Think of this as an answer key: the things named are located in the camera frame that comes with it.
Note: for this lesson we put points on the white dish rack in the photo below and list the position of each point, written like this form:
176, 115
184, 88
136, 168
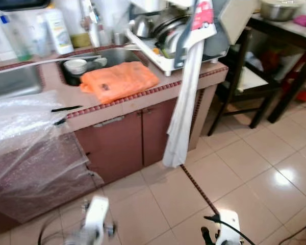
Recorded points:
158, 64

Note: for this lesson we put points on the clear bottle blue cap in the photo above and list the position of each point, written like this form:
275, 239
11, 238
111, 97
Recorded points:
15, 43

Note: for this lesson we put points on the short black knife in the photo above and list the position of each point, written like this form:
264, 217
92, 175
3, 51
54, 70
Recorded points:
60, 121

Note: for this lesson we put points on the narrow maroon cabinet door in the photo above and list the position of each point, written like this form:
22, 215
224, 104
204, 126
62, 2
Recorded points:
155, 132

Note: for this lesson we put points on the long black knife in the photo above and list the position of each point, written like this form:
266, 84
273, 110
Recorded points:
66, 108

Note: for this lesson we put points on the steel mixing bowl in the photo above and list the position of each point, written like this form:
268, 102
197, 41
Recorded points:
278, 10

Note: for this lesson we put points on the white cloth red print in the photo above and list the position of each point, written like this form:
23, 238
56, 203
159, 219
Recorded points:
186, 102

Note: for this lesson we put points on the olive green container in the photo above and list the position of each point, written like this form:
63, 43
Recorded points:
81, 41

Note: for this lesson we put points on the stainless steel sink basin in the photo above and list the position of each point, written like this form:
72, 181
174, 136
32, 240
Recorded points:
13, 81
120, 55

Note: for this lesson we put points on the black frame table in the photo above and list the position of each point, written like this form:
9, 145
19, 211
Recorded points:
296, 30

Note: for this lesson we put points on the white detergent bottle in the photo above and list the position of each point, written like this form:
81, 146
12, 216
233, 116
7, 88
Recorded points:
58, 33

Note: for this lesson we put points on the clear bubble wrap sheet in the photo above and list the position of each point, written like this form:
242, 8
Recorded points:
30, 153

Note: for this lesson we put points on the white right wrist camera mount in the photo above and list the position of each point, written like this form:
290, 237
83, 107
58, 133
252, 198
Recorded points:
229, 227

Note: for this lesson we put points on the translucent white bottle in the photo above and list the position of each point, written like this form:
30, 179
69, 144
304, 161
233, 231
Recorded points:
41, 38

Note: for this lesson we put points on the wide maroon cabinet door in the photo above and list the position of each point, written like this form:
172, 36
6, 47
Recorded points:
112, 153

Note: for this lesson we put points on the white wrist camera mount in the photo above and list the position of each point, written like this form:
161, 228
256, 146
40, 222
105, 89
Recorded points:
97, 214
229, 227

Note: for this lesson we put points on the white ceramic bowl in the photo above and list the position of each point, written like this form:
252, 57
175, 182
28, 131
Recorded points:
75, 66

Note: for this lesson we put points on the pink cloth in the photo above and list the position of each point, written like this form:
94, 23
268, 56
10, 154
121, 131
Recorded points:
305, 21

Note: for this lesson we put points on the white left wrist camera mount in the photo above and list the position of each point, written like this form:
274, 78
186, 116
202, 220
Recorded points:
97, 214

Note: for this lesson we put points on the black frying pan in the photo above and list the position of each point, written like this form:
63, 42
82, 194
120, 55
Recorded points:
15, 4

